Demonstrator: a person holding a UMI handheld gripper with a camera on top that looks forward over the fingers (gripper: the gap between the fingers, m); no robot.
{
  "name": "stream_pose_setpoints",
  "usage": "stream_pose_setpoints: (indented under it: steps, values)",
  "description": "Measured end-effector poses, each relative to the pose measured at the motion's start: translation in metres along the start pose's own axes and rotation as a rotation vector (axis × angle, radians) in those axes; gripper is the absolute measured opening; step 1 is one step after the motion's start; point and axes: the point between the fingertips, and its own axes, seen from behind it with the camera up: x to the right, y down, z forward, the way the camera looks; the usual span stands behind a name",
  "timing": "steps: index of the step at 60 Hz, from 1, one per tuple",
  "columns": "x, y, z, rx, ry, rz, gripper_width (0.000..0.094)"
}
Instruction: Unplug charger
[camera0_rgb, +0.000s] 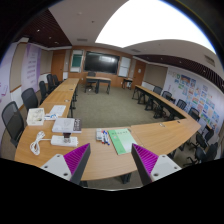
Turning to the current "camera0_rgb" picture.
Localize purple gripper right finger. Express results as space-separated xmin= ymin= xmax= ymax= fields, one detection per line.
xmin=131 ymin=144 xmax=180 ymax=185

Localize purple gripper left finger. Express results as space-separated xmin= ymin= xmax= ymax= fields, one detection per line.
xmin=42 ymin=144 xmax=91 ymax=185

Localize dark charger plug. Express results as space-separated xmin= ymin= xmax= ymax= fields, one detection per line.
xmin=63 ymin=133 xmax=71 ymax=138

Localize white power strip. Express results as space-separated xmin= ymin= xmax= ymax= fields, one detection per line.
xmin=51 ymin=135 xmax=78 ymax=147

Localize white eraser box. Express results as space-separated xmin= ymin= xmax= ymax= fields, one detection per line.
xmin=96 ymin=128 xmax=102 ymax=141

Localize green folder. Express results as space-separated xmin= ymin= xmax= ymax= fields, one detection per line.
xmin=108 ymin=128 xmax=136 ymax=155

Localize white book with dark cover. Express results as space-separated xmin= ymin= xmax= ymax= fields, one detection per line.
xmin=52 ymin=118 xmax=82 ymax=133

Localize red marker pen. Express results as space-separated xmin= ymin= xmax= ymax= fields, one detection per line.
xmin=101 ymin=131 xmax=105 ymax=144

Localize blue marker pen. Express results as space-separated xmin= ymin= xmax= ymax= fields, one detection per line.
xmin=104 ymin=131 xmax=110 ymax=145

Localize white paper sheets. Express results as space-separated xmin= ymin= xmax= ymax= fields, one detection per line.
xmin=50 ymin=105 xmax=66 ymax=116

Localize black office chair right row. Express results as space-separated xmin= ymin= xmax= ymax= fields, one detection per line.
xmin=186 ymin=129 xmax=218 ymax=166

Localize black office chair near left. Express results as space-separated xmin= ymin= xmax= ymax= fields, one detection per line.
xmin=1 ymin=101 xmax=24 ymax=147

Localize wooden front desk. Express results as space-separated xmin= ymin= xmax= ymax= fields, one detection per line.
xmin=85 ymin=76 xmax=111 ymax=94

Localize white whiteboard right of screen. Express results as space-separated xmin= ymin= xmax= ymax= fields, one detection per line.
xmin=118 ymin=57 xmax=131 ymax=77

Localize white coiled power cable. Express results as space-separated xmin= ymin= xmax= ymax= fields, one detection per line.
xmin=29 ymin=130 xmax=52 ymax=157

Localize colourful wall posters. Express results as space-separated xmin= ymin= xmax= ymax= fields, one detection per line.
xmin=164 ymin=69 xmax=224 ymax=133

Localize large black wall screen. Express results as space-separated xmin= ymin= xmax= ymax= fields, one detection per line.
xmin=84 ymin=51 xmax=120 ymax=74

